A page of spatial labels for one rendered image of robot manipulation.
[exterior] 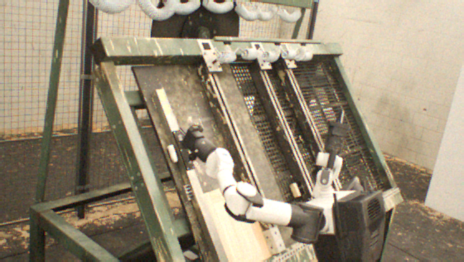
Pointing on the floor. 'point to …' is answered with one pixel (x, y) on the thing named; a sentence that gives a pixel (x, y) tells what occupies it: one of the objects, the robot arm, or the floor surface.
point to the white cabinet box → (450, 162)
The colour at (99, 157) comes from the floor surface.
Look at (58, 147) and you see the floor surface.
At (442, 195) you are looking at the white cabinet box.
